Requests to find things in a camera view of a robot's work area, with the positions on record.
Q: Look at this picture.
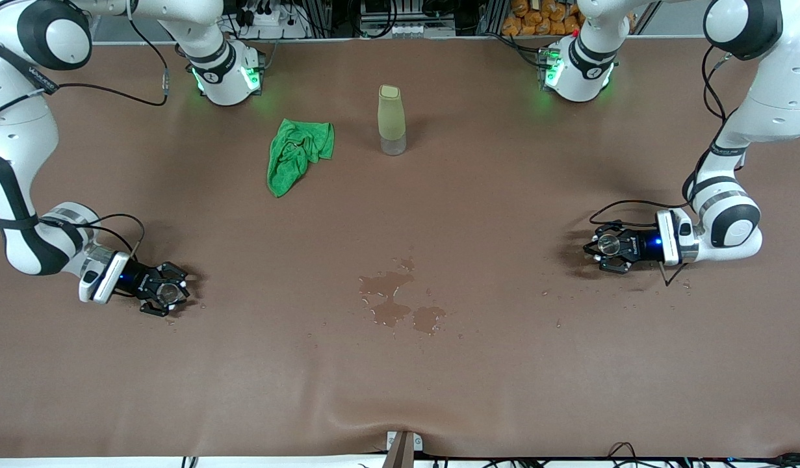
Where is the green microfibre cloth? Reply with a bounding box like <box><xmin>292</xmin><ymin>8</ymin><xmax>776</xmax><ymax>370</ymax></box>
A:
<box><xmin>266</xmin><ymin>118</ymin><xmax>335</xmax><ymax>198</ymax></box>

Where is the brown table mat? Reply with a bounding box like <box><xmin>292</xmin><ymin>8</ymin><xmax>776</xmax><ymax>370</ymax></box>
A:
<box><xmin>0</xmin><ymin>36</ymin><xmax>800</xmax><ymax>459</ymax></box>

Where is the bag of orange snacks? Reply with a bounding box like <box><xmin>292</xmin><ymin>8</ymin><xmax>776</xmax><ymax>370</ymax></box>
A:
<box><xmin>502</xmin><ymin>0</ymin><xmax>586</xmax><ymax>37</ymax></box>

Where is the large spilled liquid puddle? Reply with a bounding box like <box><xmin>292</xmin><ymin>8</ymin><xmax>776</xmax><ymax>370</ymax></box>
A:
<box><xmin>359</xmin><ymin>259</ymin><xmax>447</xmax><ymax>336</ymax></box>

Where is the green bottle with clear base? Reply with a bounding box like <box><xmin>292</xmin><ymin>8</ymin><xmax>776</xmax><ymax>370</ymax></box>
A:
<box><xmin>378</xmin><ymin>84</ymin><xmax>407</xmax><ymax>157</ymax></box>

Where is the white power strip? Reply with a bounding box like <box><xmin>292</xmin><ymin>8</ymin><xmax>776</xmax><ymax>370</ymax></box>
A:
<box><xmin>240</xmin><ymin>6</ymin><xmax>309</xmax><ymax>40</ymax></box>

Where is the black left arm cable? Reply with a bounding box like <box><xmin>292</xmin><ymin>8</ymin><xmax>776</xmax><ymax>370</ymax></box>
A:
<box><xmin>588</xmin><ymin>49</ymin><xmax>742</xmax><ymax>287</ymax></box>

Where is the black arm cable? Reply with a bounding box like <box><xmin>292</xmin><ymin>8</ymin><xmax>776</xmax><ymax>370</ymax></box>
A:
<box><xmin>0</xmin><ymin>0</ymin><xmax>170</xmax><ymax>261</ymax></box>
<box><xmin>588</xmin><ymin>49</ymin><xmax>742</xmax><ymax>287</ymax></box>

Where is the black cable loop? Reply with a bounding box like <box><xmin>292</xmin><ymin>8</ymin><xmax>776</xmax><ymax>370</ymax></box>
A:
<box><xmin>606</xmin><ymin>442</ymin><xmax>644</xmax><ymax>465</ymax></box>

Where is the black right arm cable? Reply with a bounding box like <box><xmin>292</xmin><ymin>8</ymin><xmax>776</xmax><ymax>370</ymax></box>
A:
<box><xmin>0</xmin><ymin>0</ymin><xmax>170</xmax><ymax>261</ymax></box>

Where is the aluminium frame post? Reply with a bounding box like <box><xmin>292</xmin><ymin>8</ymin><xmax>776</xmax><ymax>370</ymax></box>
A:
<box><xmin>383</xmin><ymin>430</ymin><xmax>424</xmax><ymax>468</ymax></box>

